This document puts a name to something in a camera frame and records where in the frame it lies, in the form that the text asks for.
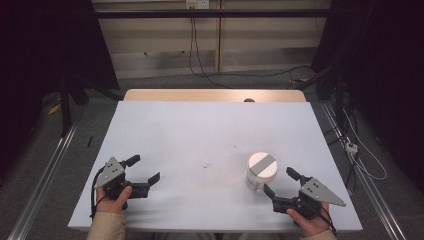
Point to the black horizontal bar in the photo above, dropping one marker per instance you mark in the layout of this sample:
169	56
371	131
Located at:
213	13

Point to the small black floor object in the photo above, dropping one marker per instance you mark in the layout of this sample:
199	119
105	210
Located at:
89	141

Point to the black curtain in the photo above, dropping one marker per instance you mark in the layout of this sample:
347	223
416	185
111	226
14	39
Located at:
40	50
383	66

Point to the yellow floor tape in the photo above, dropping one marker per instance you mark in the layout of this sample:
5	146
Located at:
54	108

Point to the light wooden post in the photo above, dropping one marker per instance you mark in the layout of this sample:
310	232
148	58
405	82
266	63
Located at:
219	40

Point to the clear plastic jar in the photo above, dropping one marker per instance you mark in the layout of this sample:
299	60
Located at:
255	184

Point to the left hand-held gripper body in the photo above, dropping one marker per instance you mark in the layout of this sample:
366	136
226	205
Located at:
111	173

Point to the wooden table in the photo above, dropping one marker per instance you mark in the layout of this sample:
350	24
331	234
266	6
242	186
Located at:
200	95

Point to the white jar lid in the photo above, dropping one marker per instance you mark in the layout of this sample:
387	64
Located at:
262	166

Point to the white wall socket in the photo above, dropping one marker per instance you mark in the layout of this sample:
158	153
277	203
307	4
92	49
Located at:
197	3

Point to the black metal stand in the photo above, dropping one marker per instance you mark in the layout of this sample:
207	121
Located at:
65	110

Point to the person's right hand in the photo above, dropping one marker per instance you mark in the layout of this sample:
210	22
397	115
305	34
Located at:
311	224

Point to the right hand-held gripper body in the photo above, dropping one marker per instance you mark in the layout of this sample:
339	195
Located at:
316	193

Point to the white table cover sheet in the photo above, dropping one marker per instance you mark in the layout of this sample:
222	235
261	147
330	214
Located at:
200	133

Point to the person's left hand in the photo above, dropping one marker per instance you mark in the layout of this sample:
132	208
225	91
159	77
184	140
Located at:
111	203

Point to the aluminium floor rail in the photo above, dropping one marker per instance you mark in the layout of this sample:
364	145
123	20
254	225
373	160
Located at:
370	193
40	186

